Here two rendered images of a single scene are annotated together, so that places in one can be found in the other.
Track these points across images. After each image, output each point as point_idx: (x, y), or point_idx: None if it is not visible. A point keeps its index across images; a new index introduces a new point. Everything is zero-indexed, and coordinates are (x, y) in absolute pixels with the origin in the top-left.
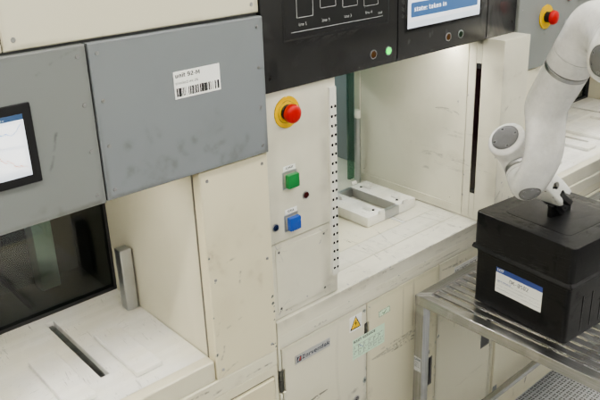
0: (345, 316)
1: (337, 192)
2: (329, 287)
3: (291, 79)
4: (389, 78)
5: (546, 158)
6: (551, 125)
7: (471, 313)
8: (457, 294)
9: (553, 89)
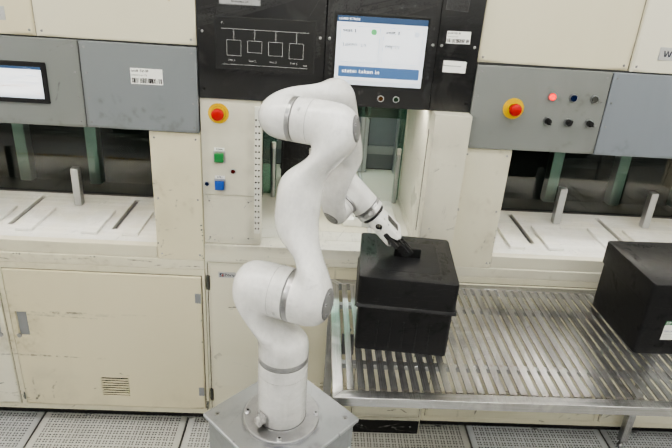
0: None
1: None
2: (252, 240)
3: (221, 93)
4: (412, 129)
5: (328, 193)
6: (336, 169)
7: (339, 304)
8: (353, 291)
9: None
